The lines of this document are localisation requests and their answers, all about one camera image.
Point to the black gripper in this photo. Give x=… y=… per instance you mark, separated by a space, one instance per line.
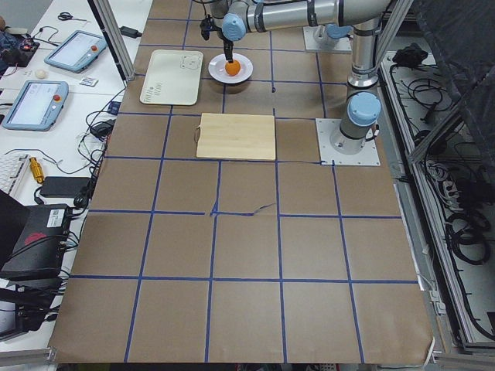
x=228 y=49

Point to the orange fruit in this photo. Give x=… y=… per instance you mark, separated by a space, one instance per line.
x=233 y=69

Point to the white round plate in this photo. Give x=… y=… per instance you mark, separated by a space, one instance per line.
x=217 y=71

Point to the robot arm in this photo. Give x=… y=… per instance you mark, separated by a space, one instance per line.
x=364 y=29

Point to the cream bear tray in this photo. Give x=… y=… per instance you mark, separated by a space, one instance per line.
x=172 y=78

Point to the wooden cutting board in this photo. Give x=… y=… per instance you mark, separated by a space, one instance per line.
x=237 y=136

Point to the upper teach pendant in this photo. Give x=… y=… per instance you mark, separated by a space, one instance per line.
x=77 y=52

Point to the teach pendant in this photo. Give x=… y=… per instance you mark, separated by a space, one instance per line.
x=77 y=52
x=37 y=106

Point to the lower teach pendant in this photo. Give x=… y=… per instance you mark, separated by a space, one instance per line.
x=37 y=106

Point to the black power adapter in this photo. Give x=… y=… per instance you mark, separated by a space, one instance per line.
x=77 y=188

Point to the yellow metal tool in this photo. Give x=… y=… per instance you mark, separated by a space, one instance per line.
x=36 y=170

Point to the white keyboard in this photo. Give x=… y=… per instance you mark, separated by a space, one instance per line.
x=13 y=169

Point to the white power strip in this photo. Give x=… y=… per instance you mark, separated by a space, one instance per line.
x=448 y=191

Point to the black electronics box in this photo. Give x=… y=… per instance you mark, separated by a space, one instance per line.
x=33 y=239

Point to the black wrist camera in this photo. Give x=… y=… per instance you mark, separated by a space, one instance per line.
x=206 y=27

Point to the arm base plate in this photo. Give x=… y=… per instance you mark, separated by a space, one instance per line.
x=336 y=149
x=329 y=39

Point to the aluminium frame post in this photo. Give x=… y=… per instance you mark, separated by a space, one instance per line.
x=107 y=23

